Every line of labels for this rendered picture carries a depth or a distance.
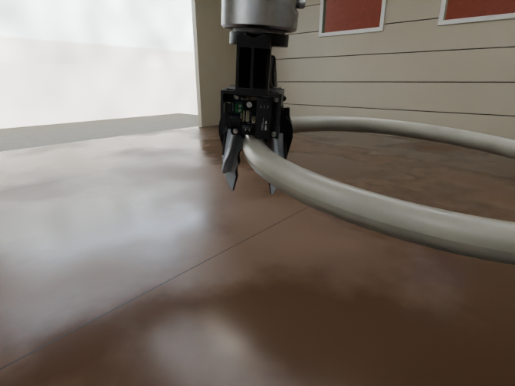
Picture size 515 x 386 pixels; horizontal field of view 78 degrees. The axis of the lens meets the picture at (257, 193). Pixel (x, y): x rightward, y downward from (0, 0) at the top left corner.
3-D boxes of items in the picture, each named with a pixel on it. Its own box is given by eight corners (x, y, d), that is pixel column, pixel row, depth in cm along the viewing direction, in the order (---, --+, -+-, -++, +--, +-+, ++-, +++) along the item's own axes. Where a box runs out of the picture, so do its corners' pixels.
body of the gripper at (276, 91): (217, 139, 39) (218, 28, 34) (231, 125, 47) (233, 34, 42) (280, 145, 38) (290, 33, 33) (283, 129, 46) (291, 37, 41)
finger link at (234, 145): (206, 196, 44) (221, 132, 40) (216, 180, 49) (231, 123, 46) (227, 202, 44) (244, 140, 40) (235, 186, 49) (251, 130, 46)
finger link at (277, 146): (267, 207, 44) (255, 141, 40) (270, 190, 49) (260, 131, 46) (290, 204, 43) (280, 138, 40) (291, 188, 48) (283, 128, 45)
